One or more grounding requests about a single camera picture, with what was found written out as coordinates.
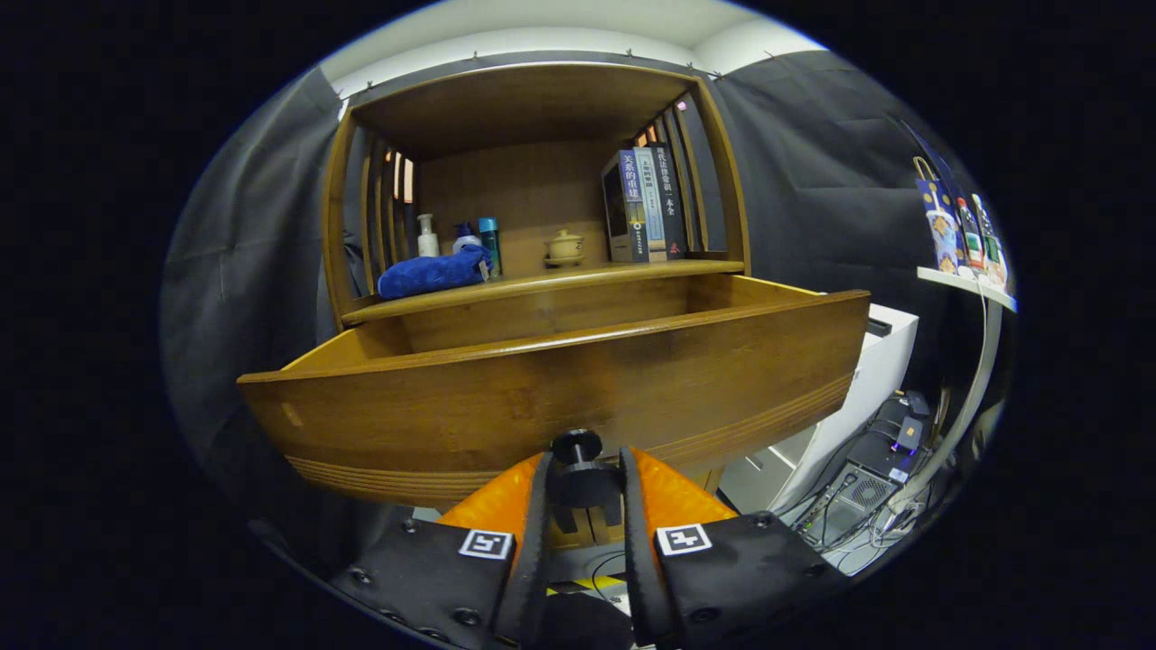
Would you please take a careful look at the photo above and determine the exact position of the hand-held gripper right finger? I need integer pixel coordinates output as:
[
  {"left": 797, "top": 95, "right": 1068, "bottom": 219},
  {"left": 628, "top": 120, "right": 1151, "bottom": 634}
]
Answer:
[{"left": 619, "top": 446, "right": 850, "bottom": 649}]

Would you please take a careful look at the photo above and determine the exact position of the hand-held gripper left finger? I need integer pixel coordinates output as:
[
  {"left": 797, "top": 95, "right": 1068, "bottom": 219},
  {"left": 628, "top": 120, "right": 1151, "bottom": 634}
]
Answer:
[{"left": 330, "top": 451, "right": 554, "bottom": 650}]

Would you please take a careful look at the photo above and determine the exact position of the wooden drawer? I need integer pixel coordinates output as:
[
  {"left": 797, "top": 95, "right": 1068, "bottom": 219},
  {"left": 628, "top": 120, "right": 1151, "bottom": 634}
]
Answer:
[{"left": 237, "top": 274, "right": 872, "bottom": 534}]

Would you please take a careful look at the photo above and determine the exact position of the wooden countertop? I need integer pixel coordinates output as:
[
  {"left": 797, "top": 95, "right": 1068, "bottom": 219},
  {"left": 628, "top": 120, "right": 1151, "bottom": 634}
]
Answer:
[{"left": 341, "top": 259, "right": 746, "bottom": 326}]

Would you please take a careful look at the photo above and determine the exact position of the wooden cabinet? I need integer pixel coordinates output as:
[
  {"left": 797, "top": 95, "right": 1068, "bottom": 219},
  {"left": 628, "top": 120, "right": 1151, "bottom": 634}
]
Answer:
[{"left": 321, "top": 61, "right": 752, "bottom": 553}]

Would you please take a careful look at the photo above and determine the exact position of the black computer tower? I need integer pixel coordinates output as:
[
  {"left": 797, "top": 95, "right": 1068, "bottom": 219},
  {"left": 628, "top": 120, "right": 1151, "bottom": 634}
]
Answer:
[{"left": 799, "top": 460, "right": 913, "bottom": 547}]

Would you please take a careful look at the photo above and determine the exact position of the white box unit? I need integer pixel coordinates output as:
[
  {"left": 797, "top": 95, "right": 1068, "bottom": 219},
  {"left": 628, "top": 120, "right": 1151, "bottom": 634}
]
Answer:
[{"left": 718, "top": 302, "right": 920, "bottom": 515}]

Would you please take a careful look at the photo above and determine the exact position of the blue towel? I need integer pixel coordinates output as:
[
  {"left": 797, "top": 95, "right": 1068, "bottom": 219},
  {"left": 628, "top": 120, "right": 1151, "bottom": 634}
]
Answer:
[{"left": 377, "top": 244, "right": 494, "bottom": 301}]

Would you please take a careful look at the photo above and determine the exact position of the beige lidded teacup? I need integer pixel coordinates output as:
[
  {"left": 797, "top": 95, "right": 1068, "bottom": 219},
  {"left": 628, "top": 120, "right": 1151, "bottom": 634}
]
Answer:
[{"left": 543, "top": 229, "right": 586, "bottom": 268}]

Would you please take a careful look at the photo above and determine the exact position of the teal bottle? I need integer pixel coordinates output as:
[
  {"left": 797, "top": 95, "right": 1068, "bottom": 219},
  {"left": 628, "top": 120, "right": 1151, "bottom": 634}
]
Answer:
[{"left": 477, "top": 217, "right": 503, "bottom": 278}]

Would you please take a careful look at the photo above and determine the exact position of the dark cover blue spine book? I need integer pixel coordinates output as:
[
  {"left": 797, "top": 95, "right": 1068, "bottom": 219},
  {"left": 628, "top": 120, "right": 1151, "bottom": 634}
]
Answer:
[{"left": 601, "top": 149, "right": 651, "bottom": 264}]

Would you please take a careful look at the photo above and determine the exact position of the light spine book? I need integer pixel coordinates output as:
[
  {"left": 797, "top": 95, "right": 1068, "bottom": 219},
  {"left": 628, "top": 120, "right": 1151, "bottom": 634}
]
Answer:
[{"left": 632, "top": 146, "right": 669, "bottom": 263}]

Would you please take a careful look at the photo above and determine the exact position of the black spine book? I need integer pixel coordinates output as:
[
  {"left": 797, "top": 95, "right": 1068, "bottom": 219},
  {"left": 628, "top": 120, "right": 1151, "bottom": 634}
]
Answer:
[{"left": 648, "top": 142, "right": 691, "bottom": 255}]

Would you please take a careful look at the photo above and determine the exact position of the white side table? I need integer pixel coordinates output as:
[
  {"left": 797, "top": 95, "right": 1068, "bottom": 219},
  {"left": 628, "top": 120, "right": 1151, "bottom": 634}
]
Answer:
[{"left": 917, "top": 265, "right": 1019, "bottom": 515}]

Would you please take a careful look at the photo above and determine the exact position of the red label water bottle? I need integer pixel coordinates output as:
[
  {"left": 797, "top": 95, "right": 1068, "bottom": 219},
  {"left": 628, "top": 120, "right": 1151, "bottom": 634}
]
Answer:
[{"left": 956, "top": 197, "right": 985, "bottom": 270}]

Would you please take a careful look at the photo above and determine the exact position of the blue patterned paper bag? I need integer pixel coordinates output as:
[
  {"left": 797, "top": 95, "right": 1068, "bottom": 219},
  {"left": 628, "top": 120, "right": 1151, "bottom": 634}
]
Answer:
[{"left": 912, "top": 156, "right": 958, "bottom": 272}]

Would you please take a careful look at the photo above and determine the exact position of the green label water bottle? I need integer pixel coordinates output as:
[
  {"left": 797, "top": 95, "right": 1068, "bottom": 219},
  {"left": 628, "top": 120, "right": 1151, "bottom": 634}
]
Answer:
[{"left": 971, "top": 192, "right": 1005, "bottom": 285}]

